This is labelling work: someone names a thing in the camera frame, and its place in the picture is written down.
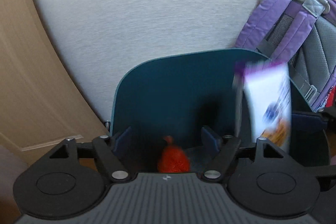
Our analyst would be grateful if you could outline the purple snack bag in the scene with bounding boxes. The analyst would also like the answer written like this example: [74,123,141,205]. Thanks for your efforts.
[232,60,291,152]

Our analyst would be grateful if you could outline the red wrapper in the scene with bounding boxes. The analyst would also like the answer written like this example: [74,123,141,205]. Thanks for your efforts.
[157,136,190,173]

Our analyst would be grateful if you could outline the dark teal trash bin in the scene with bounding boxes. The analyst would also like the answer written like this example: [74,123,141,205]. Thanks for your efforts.
[110,48,331,173]

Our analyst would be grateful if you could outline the red backpack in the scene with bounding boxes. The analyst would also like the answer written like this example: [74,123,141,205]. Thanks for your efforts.
[325,86,336,107]

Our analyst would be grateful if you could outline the wooden door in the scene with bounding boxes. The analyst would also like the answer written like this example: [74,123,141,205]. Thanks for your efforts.
[1,0,107,164]

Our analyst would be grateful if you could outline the purple grey backpack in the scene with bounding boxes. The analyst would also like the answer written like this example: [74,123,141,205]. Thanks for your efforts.
[235,0,335,111]

